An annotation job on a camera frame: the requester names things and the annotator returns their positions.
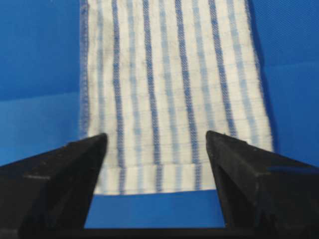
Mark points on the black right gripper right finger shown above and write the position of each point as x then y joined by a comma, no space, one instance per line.
263,192

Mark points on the blue striped white towel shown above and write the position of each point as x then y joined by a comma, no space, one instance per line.
156,76

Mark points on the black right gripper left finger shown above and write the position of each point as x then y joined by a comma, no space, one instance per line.
50,191

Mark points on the blue table cloth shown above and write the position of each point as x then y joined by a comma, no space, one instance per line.
39,98

